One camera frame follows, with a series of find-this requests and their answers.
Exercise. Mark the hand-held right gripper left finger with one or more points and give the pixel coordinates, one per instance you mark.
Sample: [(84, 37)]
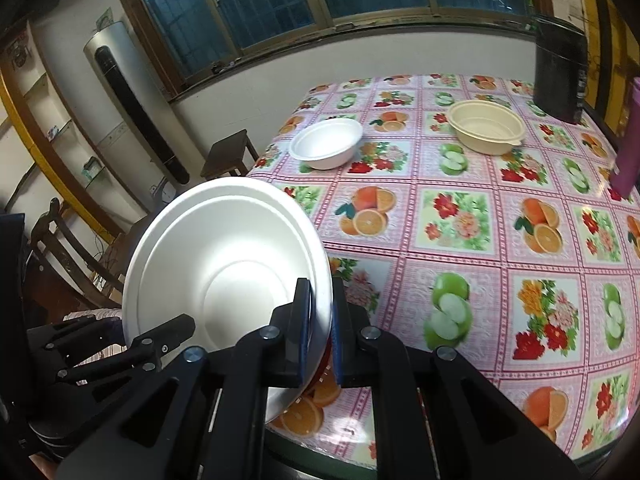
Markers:
[(305, 355)]

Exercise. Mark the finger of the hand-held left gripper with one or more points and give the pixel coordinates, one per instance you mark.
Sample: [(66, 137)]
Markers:
[(160, 335), (75, 335)]

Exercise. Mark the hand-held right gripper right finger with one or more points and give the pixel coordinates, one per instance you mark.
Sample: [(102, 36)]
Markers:
[(336, 355)]

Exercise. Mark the large white bowl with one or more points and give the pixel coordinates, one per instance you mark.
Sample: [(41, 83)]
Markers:
[(225, 260)]

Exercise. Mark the small white bowl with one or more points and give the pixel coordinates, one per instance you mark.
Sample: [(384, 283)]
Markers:
[(325, 142)]

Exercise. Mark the cream plastic bowl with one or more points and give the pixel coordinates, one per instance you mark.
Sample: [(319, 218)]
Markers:
[(485, 122)]

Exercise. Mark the dark wooden chair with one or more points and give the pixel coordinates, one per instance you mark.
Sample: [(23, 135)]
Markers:
[(65, 250)]

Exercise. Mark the fruit and flower tablecloth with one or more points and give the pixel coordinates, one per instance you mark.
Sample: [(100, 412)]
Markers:
[(400, 270)]

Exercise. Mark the small green box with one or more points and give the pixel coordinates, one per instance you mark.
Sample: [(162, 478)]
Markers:
[(91, 167)]

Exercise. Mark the dark wooden stool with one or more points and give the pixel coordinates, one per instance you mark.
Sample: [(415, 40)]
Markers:
[(230, 152)]

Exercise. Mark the white tower air conditioner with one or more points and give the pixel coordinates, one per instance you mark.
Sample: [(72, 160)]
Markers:
[(135, 110)]

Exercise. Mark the purple thermos bottle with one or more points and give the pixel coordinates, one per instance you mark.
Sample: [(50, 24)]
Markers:
[(627, 160)]

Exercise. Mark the black cylindrical canister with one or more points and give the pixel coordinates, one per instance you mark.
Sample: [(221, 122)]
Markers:
[(557, 70)]

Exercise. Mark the wall shelf with yellow frame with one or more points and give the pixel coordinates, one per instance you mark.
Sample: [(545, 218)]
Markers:
[(50, 135)]

